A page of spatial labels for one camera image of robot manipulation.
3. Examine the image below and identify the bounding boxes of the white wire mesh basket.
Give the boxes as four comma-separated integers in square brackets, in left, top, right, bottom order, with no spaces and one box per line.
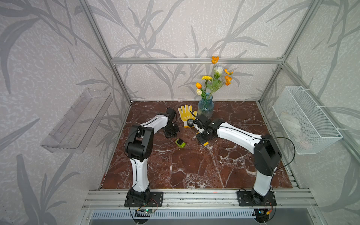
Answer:
[273,86,343,155]

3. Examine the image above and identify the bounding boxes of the right controller circuit board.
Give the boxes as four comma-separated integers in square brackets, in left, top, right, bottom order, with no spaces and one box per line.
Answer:
[253,209,272,217]

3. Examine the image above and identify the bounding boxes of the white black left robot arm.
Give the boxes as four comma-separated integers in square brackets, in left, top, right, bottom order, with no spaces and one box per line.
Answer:
[124,108,180,204]

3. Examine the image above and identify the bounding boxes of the left controller circuit board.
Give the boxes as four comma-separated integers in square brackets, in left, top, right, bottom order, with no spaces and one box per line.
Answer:
[136,209,157,214]

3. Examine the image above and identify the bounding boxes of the artificial flower bouquet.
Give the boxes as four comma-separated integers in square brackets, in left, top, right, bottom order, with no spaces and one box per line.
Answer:
[196,56,233,100]

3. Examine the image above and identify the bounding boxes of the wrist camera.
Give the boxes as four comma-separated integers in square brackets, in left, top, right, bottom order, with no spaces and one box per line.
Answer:
[195,114,211,129]
[166,108,176,123]

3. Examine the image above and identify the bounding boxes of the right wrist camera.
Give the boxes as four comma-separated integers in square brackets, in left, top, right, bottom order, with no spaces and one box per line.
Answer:
[195,114,211,129]

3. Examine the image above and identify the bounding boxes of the yellow white work glove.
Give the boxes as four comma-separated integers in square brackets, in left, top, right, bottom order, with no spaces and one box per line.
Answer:
[178,105,197,128]

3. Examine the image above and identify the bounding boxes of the blue glass vase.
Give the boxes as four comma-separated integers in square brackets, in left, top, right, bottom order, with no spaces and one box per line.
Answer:
[197,93,214,119]

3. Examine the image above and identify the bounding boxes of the aluminium front rail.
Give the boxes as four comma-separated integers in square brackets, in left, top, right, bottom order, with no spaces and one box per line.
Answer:
[82,188,319,210]

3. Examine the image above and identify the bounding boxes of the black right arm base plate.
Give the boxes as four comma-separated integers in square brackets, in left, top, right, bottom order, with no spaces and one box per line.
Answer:
[236,190,277,207]

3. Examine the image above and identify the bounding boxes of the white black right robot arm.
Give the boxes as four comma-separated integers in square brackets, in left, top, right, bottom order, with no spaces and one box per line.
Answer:
[194,119,282,197]

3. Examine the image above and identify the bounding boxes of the long green lego brick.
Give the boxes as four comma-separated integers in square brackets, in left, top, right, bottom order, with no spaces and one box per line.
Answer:
[175,138,186,148]

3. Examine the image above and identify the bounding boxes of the white cloth in basket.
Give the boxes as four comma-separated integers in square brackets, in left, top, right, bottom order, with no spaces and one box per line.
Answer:
[280,112,302,142]

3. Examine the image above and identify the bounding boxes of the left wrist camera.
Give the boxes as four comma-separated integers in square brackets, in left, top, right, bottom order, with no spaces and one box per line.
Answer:
[166,108,176,123]

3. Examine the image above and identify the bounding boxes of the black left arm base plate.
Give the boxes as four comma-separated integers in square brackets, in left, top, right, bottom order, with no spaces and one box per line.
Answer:
[124,190,164,207]

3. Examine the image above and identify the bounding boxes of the clear acrylic wall shelf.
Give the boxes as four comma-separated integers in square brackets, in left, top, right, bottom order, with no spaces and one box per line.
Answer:
[41,88,113,153]

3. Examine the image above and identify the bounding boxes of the controller circuit board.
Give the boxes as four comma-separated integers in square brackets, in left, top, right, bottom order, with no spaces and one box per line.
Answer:
[136,209,157,214]
[253,209,272,217]

